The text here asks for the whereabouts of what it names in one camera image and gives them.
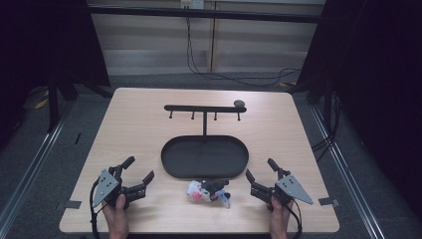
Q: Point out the black hook rack with tray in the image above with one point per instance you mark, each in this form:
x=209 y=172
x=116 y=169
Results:
x=204 y=157

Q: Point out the white wall power outlet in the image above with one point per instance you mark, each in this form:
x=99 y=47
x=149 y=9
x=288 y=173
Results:
x=192 y=3

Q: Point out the person's left hand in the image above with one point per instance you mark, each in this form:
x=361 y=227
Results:
x=116 y=217

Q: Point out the small black tape strip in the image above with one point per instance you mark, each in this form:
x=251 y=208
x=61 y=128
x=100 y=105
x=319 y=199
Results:
x=78 y=138

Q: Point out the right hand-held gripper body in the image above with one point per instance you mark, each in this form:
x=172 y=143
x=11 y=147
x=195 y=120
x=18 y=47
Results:
x=292 y=188

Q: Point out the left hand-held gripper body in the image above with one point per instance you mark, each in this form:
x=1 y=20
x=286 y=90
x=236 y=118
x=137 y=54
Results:
x=106 y=186

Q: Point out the metal floor rail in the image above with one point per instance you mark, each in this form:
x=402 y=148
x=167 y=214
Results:
x=30 y=169
x=348 y=172

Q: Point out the dark curtain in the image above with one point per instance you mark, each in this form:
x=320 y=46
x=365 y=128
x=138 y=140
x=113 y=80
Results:
x=43 y=43
x=375 y=83

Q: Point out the small grey round knob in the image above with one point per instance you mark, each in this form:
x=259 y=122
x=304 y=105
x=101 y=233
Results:
x=239 y=103

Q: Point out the black metal stand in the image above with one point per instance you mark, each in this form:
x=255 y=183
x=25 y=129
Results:
x=328 y=106
x=53 y=103

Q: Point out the black tape piece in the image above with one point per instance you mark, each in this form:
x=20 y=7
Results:
x=73 y=204
x=328 y=201

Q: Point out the yellow tape piece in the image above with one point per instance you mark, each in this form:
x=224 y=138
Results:
x=42 y=103

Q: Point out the person's right hand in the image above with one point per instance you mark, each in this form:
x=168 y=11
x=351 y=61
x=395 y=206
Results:
x=280 y=219

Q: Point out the black horizontal metal bar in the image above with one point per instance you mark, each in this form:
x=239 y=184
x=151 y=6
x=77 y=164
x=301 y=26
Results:
x=205 y=14

